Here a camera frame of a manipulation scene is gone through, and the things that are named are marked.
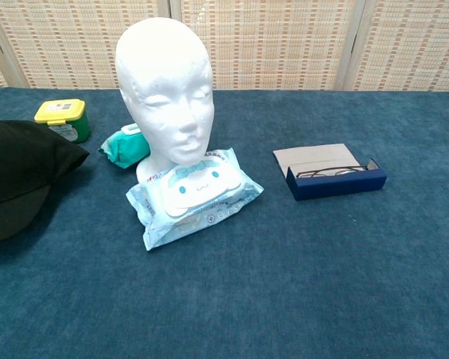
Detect black baseball cap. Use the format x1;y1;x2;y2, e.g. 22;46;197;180
0;118;91;247

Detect white foam mannequin head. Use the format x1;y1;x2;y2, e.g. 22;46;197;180
115;16;215;180

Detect light blue wet wipes pack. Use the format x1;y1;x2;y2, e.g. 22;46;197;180
125;147;265;252

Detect green wet wipes pack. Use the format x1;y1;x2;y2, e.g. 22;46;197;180
97;123;151;170

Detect blue carpet table cover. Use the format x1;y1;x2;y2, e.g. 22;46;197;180
0;86;449;359

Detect black framed eyeglasses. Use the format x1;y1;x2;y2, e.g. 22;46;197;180
296;165;370;180

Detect blue glasses case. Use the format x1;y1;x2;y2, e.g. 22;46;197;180
272;143;388;202

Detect woven bamboo folding screen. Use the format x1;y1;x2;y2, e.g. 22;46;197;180
0;0;449;92

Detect green tub with yellow lid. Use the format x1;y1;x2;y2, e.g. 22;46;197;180
34;99;92;145

